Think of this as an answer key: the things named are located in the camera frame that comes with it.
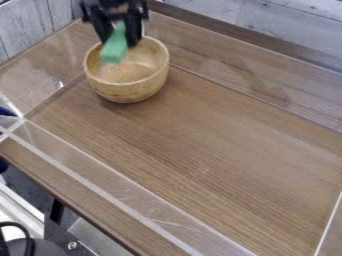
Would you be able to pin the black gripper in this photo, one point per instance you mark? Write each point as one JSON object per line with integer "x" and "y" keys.
{"x": 136, "y": 9}

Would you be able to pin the green rectangular block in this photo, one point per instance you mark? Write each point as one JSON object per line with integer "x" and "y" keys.
{"x": 116, "y": 47}

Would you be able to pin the light wooden bowl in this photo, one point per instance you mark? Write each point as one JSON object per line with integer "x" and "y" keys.
{"x": 137, "y": 78}

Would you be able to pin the black table leg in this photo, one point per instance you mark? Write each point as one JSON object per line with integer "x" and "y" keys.
{"x": 57, "y": 211}

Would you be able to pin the clear acrylic tray wall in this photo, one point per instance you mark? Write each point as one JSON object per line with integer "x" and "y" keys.
{"x": 222, "y": 167}

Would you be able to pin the black metal bracket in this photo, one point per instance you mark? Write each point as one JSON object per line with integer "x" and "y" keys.
{"x": 58, "y": 235}

